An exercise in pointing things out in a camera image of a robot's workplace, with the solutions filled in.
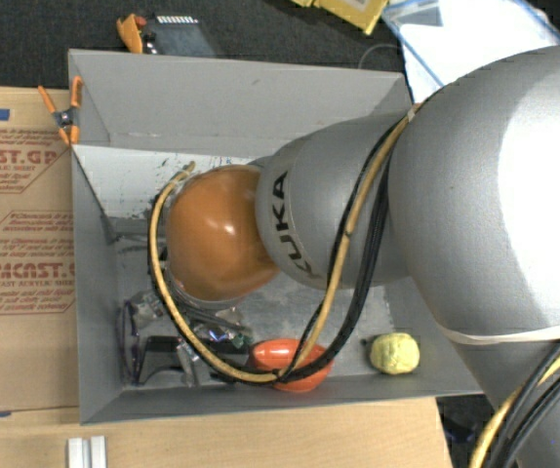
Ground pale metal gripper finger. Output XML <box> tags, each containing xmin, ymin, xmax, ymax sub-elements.
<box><xmin>131</xmin><ymin>290</ymin><xmax>167</xmax><ymax>322</ymax></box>
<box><xmin>176</xmin><ymin>334</ymin><xmax>203</xmax><ymax>388</ymax></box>

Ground black wedge-shaped block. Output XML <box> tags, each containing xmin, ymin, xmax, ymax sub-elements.
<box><xmin>138</xmin><ymin>334</ymin><xmax>186</xmax><ymax>385</ymax></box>

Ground clear purple-rimmed glasses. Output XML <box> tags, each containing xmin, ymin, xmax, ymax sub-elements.
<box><xmin>117</xmin><ymin>298</ymin><xmax>145</xmax><ymax>386</ymax></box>

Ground orange bowl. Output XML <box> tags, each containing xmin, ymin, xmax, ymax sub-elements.
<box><xmin>247</xmin><ymin>337</ymin><xmax>336</xmax><ymax>394</ymax></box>

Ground brown cardboard board red print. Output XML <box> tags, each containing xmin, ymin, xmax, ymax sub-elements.
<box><xmin>0</xmin><ymin>84</ymin><xmax>82</xmax><ymax>420</ymax></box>

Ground yellow ball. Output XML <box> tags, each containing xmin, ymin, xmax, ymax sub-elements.
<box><xmin>369</xmin><ymin>331</ymin><xmax>421</xmax><ymax>376</ymax></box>

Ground grey metal bin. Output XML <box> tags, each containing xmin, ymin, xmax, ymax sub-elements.
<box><xmin>67</xmin><ymin>49</ymin><xmax>487</xmax><ymax>426</ymax></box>

